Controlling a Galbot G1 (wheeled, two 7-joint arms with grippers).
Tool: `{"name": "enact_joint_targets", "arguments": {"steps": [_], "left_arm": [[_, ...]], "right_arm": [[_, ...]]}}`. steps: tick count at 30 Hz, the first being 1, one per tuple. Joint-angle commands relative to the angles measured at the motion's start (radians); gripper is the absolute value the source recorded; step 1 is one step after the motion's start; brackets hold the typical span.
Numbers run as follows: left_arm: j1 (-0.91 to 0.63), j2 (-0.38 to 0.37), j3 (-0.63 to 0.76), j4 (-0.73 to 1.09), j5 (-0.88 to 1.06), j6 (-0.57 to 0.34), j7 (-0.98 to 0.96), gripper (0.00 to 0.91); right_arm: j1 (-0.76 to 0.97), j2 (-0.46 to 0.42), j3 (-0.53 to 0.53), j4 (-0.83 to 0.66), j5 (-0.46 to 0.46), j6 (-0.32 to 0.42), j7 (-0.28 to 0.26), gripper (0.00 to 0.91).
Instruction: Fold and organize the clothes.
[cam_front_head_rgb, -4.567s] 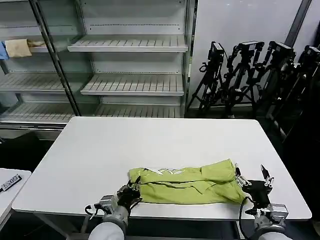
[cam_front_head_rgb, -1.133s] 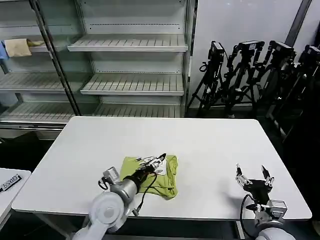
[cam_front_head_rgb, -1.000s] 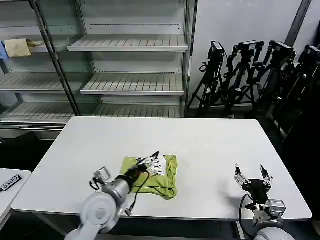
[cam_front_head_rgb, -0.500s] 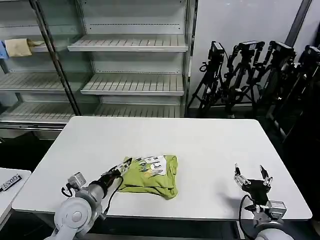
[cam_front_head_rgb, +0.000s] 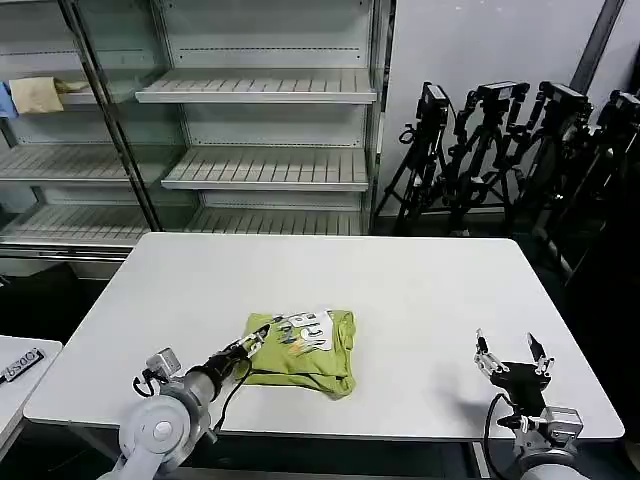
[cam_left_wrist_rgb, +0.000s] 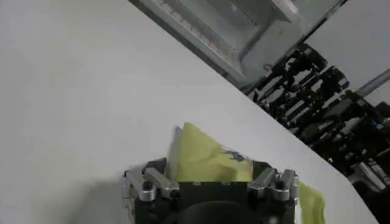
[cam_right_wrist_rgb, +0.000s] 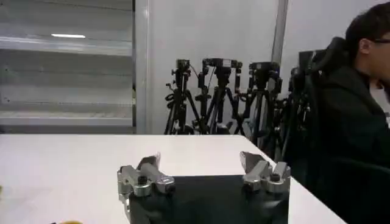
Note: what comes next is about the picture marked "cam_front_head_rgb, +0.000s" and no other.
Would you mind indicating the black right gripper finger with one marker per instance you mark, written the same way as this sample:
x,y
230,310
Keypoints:
x,y
541,357
487,357

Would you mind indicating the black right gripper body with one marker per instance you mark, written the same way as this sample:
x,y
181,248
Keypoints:
x,y
520,385

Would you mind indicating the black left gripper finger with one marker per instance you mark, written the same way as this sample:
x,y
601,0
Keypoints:
x,y
256,334
256,346

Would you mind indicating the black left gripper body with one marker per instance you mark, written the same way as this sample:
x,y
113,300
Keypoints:
x,y
226,362

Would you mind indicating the yellow-green t-shirt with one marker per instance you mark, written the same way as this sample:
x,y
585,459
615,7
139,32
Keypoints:
x,y
310,365

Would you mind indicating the small white side table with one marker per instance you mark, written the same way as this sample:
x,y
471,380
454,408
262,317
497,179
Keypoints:
x,y
25,395

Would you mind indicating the black label plate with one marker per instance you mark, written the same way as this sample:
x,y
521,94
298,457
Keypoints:
x,y
21,364

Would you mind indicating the grey metal shelf unit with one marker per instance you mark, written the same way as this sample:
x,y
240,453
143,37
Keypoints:
x,y
270,125

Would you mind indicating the glass-sided shelf rack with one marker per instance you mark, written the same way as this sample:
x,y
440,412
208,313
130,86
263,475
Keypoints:
x,y
45,165

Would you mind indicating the yellowish crumpled cloth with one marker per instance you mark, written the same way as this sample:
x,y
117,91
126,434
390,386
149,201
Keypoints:
x,y
71,86

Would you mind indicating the beige folded cloth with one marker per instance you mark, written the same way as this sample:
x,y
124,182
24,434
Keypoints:
x,y
36,95

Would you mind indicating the blue cloth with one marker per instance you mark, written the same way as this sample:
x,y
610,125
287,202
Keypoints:
x,y
5,102

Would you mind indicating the black camera tripod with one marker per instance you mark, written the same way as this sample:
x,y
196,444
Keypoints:
x,y
425,150
555,140
617,165
487,145

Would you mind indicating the dark slanted wall beam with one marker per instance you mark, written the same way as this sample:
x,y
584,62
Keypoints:
x,y
595,47

